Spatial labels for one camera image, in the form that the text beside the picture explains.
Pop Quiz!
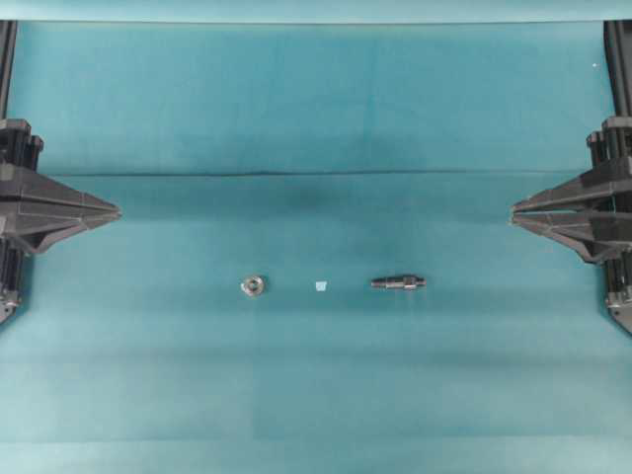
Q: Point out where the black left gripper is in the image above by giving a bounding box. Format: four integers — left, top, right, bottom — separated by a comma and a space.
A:
1, 118, 121, 323

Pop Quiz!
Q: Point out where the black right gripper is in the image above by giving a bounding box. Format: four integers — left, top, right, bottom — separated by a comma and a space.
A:
511, 116, 632, 317

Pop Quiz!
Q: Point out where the dark threaded metal shaft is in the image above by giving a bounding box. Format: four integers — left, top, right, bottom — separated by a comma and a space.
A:
370, 275, 427, 290

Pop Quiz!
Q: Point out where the silver metal washer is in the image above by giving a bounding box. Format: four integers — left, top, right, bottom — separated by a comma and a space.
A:
240, 276, 266, 297

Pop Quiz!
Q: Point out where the teal table mat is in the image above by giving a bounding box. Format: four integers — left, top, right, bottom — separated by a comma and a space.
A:
1, 21, 631, 473

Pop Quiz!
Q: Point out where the right black frame rail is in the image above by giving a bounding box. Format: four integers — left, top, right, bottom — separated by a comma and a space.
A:
603, 20, 632, 117

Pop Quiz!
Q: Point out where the black frame rail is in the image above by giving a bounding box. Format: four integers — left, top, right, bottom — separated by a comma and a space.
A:
0, 20, 18, 119
603, 20, 632, 117

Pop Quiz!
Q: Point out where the left black frame rail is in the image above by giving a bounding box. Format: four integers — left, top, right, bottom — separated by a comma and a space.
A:
0, 20, 18, 119

